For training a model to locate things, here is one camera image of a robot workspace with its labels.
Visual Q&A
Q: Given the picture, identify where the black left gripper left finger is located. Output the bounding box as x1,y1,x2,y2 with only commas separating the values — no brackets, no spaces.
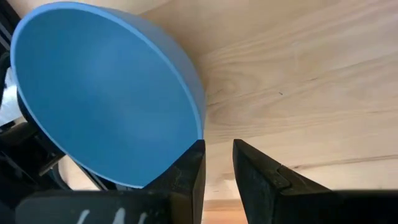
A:
15,139,206,224

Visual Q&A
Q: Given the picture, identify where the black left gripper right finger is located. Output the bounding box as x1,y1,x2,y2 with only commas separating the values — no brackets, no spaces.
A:
232,139,398,224

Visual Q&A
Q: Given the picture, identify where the blue bowl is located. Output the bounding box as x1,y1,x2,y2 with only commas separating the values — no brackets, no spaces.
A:
9,1,206,190

